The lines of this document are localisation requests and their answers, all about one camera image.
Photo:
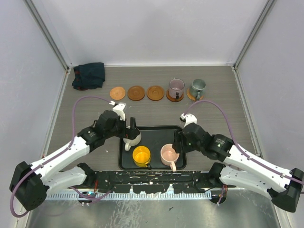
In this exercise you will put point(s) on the purple glass cup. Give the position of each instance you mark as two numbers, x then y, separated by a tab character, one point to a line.
176	88

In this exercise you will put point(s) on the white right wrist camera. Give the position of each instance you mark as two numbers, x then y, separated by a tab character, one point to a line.
188	119

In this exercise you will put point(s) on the black plastic tray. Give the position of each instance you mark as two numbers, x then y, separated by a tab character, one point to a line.
153	137

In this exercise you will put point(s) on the dark blue folded cloth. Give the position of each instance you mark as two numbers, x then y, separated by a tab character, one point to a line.
89	76

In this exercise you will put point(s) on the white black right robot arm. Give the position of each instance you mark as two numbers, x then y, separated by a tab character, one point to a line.
237	167

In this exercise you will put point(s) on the grey ceramic mug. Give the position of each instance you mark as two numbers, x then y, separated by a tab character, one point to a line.
197	89

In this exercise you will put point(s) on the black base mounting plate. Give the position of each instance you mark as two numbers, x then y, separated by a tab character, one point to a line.
151	182

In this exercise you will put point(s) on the white ceramic mug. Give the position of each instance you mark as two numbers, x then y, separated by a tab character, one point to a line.
129	143

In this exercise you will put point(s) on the woven rattan coaster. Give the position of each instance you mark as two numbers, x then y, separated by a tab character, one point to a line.
192	97
117	93

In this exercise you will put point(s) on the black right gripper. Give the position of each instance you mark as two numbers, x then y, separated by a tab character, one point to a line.
176	145

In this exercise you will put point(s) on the pink ceramic mug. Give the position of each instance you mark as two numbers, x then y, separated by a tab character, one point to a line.
169	156

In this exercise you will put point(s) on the brown wooden coaster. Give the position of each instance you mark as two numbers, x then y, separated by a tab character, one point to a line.
136	93
155	93
174	99

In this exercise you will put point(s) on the white slotted cable duct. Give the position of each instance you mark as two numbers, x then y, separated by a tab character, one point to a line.
169	195

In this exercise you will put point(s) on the yellow mug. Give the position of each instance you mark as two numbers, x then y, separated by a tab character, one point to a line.
142	157

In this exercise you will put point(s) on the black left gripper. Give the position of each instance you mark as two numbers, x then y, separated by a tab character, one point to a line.
130	133

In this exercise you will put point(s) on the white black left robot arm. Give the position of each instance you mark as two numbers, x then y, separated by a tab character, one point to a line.
32	183

